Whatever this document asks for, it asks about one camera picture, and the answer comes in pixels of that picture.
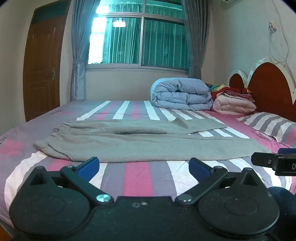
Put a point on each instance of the red cloth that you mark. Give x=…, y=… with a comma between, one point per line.
x=233, y=92

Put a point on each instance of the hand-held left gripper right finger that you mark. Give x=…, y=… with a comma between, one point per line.
x=198, y=168

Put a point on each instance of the brown wooden door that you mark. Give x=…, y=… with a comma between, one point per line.
x=44, y=64

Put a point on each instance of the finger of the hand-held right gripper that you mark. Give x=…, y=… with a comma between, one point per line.
x=288, y=151
x=263, y=159

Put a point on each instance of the striped pillow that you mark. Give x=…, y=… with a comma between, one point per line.
x=270, y=125

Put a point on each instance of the colourful patterned cloth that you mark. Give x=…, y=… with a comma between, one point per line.
x=216, y=87

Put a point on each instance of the grey pants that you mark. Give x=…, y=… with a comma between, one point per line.
x=143, y=143

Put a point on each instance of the wooden headboard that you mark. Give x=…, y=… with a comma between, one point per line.
x=268, y=88

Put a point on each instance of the person's dark blue clothing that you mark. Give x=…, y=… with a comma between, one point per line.
x=288, y=208

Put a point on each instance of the striped bed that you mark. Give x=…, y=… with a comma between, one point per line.
x=138, y=178

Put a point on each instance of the pink folded blanket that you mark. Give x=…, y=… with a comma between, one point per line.
x=233, y=105

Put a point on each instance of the window with green curtain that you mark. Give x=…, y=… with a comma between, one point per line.
x=143, y=39

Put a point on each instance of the grey curtain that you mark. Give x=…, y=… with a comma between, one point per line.
x=196, y=39
x=79, y=48

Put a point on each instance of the blue folded duvet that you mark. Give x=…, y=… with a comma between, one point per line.
x=180, y=95

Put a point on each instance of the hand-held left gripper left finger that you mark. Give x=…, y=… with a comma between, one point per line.
x=89, y=168

